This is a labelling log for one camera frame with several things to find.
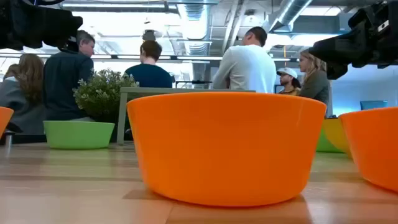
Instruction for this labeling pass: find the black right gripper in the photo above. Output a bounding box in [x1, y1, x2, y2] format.
[309, 1, 398, 80]

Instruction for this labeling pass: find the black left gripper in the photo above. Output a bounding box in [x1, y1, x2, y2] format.
[0, 0, 83, 54]

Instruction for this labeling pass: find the yellow bowl with patterned inside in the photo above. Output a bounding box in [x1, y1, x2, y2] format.
[322, 117, 354, 158]

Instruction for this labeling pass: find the green plastic mini bowl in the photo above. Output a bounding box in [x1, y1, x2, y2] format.
[316, 129, 345, 154]
[43, 120, 116, 150]

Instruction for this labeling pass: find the orange plastic mini bowl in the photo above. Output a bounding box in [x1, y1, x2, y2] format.
[126, 91, 327, 208]
[338, 106, 398, 194]
[0, 106, 15, 139]

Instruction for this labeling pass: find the white cap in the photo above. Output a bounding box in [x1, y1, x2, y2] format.
[276, 67, 299, 79]

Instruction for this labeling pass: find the computer monitor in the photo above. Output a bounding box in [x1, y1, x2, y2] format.
[359, 100, 389, 111]

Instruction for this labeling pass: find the small potted green plant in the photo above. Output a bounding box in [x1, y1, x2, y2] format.
[72, 68, 140, 142]

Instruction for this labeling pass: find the black ceiling device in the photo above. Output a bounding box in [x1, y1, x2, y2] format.
[142, 29, 157, 42]

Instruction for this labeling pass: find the grey-green perforated metal shelf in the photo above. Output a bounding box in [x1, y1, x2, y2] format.
[116, 86, 257, 146]

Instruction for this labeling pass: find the slanted silver ventilation duct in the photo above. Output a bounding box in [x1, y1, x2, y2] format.
[269, 0, 313, 34]

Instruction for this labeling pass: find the silver metal post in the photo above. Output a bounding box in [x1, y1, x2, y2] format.
[0, 130, 15, 149]

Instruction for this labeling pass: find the round silver ventilation duct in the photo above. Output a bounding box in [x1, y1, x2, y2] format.
[177, 0, 214, 57]

